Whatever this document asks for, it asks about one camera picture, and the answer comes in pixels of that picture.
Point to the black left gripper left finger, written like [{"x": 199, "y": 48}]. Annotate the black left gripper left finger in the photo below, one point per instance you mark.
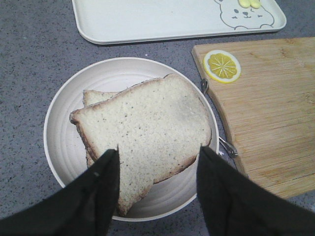
[{"x": 84, "y": 208}]

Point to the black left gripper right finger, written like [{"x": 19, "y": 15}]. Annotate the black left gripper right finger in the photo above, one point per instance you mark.
[{"x": 232, "y": 205}]

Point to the white round plate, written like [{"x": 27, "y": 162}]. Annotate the white round plate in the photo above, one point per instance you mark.
[{"x": 66, "y": 152}]

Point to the bread slice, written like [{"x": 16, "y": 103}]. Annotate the bread slice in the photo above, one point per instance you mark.
[
  {"x": 158, "y": 127},
  {"x": 92, "y": 97}
]

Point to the white bear print tray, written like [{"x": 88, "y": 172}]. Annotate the white bear print tray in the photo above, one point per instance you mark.
[{"x": 127, "y": 21}]

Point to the wooden cutting board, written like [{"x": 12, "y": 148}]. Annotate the wooden cutting board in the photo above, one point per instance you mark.
[{"x": 268, "y": 114}]

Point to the lemon slice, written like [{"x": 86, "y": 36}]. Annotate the lemon slice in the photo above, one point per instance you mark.
[{"x": 221, "y": 66}]

